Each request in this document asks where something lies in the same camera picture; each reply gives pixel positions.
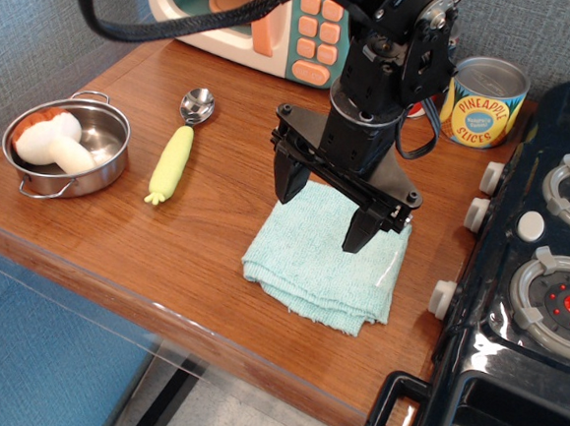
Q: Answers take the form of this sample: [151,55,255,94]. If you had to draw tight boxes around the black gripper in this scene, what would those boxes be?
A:
[272,92,422,253]

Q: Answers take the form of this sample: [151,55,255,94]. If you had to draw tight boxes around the spoon with yellow-green handle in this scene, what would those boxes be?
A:
[144,88,216,206]

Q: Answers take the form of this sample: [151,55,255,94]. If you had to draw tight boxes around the small steel pot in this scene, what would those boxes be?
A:
[2,91,131,199]

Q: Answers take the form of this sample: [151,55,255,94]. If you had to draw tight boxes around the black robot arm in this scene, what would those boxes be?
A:
[272,0,461,253]

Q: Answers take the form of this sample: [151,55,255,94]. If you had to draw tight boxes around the light blue towel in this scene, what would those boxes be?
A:
[241,181,411,335]

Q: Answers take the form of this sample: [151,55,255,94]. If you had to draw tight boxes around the tomato sauce can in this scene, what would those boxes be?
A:
[408,101,426,119]

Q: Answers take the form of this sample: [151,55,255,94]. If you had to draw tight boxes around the white stove knob bottom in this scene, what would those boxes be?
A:
[427,280,457,320]

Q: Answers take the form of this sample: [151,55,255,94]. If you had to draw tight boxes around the white stove knob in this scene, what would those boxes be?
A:
[427,280,457,320]
[464,198,490,234]
[478,161,505,196]

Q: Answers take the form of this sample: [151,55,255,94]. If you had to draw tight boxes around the white stove knob middle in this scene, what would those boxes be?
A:
[464,198,490,234]

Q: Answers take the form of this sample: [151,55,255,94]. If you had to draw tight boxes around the toy microwave teal and cream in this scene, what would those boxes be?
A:
[148,0,349,89]

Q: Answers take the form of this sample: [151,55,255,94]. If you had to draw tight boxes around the white stove knob top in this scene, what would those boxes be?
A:
[478,161,505,196]

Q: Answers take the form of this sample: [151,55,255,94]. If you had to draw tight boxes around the pineapple slices can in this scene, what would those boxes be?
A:
[440,56,531,149]

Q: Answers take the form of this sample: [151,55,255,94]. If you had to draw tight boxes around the white stove button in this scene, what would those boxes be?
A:
[516,211,545,242]

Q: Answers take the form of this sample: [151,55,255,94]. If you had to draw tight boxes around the black toy stove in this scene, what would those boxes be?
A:
[354,65,570,426]

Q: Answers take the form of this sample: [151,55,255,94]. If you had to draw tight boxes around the white plush mushroom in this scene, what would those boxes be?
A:
[11,107,96,175]

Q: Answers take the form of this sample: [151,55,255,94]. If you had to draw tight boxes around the black oven door handle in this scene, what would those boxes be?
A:
[364,371,432,426]

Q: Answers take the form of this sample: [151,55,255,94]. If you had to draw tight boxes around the black braided cable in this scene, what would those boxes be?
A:
[72,0,283,55]

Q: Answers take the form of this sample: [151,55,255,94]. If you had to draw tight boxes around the grey burner ring lower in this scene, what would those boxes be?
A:
[503,243,570,364]

